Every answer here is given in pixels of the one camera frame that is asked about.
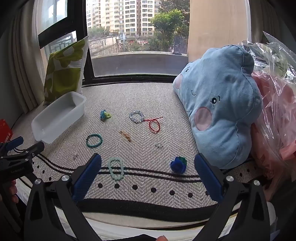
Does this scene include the red string bracelet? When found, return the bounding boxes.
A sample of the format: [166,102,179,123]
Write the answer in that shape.
[143,116,164,133]

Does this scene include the beige curtain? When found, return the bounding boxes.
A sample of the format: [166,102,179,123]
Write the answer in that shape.
[9,0,47,114]

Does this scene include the person's left hand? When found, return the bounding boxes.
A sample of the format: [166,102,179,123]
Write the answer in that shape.
[0,179,19,205]

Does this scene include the white plastic bin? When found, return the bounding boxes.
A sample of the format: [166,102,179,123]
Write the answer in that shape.
[31,91,87,144]

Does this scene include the red box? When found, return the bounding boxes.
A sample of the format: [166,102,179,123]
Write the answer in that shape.
[0,119,13,143]

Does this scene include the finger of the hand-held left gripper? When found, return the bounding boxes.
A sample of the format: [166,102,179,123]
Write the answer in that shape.
[6,136,24,151]
[13,141,45,161]

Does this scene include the green and white pillow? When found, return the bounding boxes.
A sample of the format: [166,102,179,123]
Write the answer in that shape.
[44,36,89,105]

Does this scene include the silver star bead bracelet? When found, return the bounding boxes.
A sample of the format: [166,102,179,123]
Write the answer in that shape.
[129,110,145,124]

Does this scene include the black window frame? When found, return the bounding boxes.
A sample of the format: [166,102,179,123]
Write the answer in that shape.
[38,0,190,85]

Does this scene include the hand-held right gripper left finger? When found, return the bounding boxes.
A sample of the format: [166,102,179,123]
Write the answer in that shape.
[24,153,102,241]

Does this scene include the white mattress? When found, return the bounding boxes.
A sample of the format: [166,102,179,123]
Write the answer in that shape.
[16,178,277,241]

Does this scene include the teal bead bracelet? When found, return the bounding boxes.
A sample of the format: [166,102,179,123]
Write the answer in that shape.
[86,134,103,148]

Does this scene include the blue cloud plush pillow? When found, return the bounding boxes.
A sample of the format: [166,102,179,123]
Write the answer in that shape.
[172,45,263,169]

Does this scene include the herringbone woven mat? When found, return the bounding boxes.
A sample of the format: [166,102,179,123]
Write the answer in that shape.
[14,81,266,223]

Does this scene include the gold hair clip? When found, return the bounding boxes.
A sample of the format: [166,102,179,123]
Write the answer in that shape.
[119,130,133,142]

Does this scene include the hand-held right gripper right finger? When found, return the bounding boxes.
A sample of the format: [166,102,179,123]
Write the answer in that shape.
[194,153,271,241]

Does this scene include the blue rose hair tie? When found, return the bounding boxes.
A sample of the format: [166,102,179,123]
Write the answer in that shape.
[170,156,187,173]

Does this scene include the mint green bead bracelet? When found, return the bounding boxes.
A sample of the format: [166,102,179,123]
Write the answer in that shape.
[107,157,126,180]

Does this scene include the blue and green hair tie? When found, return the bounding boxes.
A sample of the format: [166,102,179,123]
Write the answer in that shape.
[100,109,112,121]

